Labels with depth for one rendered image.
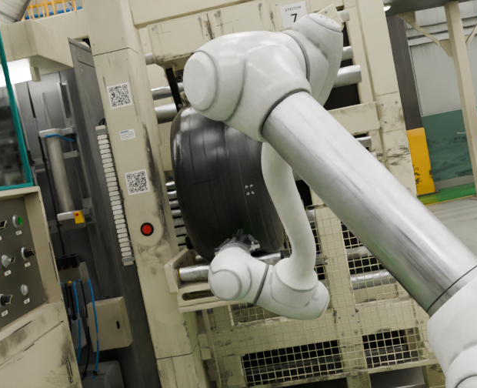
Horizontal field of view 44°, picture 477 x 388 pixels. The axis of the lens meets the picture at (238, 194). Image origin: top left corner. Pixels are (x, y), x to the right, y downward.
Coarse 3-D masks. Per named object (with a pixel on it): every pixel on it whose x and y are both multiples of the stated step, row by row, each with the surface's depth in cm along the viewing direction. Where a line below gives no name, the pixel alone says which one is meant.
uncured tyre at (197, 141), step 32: (192, 128) 178; (224, 128) 176; (192, 160) 174; (224, 160) 172; (256, 160) 173; (192, 192) 173; (224, 192) 172; (256, 192) 172; (192, 224) 177; (224, 224) 176; (256, 224) 176
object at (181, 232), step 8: (168, 184) 235; (168, 192) 235; (176, 200) 236; (176, 208) 248; (176, 216) 236; (176, 224) 236; (184, 224) 248; (176, 232) 235; (184, 232) 235; (184, 240) 236; (184, 248) 235
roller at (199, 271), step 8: (256, 256) 185; (264, 256) 185; (272, 256) 184; (280, 256) 184; (200, 264) 189; (208, 264) 187; (272, 264) 185; (184, 272) 188; (192, 272) 187; (200, 272) 187; (184, 280) 189
